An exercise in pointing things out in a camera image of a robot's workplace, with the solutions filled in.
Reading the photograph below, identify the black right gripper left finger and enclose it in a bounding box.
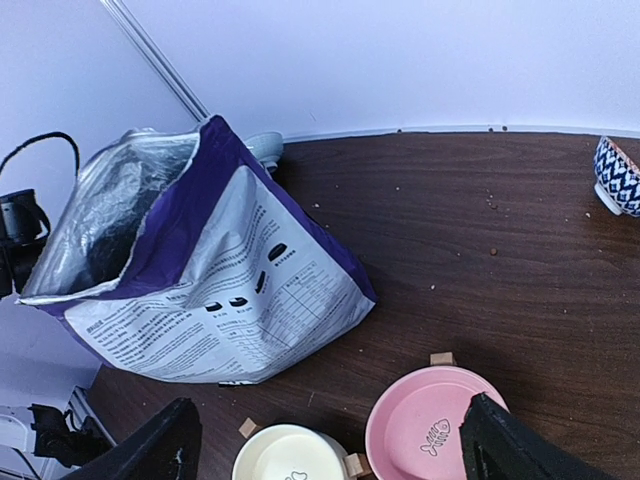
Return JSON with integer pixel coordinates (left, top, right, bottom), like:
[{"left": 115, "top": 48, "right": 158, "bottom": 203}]
[{"left": 66, "top": 398, "right": 203, "bottom": 480}]

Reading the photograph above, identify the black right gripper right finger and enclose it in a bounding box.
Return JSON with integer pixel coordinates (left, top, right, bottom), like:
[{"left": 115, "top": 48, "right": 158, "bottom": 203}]
[{"left": 459, "top": 393, "right": 608, "bottom": 480}]

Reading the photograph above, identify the purple pet food bag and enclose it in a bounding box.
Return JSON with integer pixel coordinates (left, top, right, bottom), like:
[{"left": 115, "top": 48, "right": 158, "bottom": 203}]
[{"left": 18, "top": 116, "right": 377, "bottom": 385}]

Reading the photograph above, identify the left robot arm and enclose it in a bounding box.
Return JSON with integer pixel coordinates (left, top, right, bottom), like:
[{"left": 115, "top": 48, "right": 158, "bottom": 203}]
[{"left": 1, "top": 189, "right": 51, "bottom": 298}]

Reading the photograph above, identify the pink pet bowl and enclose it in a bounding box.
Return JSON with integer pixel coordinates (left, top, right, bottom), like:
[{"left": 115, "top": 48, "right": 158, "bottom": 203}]
[{"left": 365, "top": 366, "right": 506, "bottom": 480}]

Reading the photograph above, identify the cream pet bowl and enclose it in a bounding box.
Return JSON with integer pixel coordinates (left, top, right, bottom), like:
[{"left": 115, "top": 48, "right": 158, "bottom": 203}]
[{"left": 231, "top": 424, "right": 349, "bottom": 480}]

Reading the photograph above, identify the blue white patterned bowl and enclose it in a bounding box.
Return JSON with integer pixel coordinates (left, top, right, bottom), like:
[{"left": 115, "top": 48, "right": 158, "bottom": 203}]
[{"left": 593, "top": 136, "right": 640, "bottom": 218}]

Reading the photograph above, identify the pale green ribbed bowl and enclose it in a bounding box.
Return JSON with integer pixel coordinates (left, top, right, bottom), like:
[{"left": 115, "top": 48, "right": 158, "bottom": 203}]
[{"left": 243, "top": 132, "right": 284, "bottom": 171}]

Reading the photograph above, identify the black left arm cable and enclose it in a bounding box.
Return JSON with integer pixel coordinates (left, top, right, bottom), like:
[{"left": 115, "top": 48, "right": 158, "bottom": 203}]
[{"left": 0, "top": 130, "right": 82, "bottom": 181}]

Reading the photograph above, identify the aluminium corner post left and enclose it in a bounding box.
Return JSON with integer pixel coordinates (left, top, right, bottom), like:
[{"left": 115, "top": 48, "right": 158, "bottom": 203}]
[{"left": 100, "top": 0, "right": 209, "bottom": 122}]

